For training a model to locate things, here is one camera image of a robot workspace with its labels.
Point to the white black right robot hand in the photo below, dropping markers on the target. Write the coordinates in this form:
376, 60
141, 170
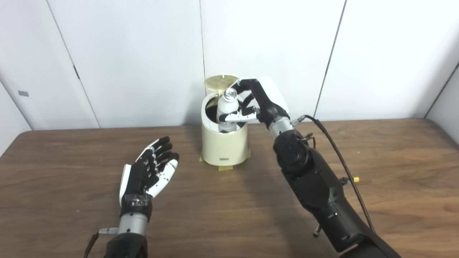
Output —
269, 104

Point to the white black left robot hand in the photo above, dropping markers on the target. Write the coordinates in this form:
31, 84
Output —
138, 182

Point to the small white plastic bottle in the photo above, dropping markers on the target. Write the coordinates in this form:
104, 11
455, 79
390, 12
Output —
227, 105

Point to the cream round bin lid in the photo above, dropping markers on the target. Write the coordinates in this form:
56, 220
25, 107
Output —
218, 83

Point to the cream-colored bin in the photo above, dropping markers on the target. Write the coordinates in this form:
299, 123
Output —
224, 147

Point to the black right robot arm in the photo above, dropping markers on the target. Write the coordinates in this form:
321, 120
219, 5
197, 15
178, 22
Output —
315, 179

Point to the black wall panel hinge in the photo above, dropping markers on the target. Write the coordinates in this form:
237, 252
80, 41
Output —
76, 72

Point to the small gray wall label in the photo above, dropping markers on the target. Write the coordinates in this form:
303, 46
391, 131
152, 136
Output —
23, 93

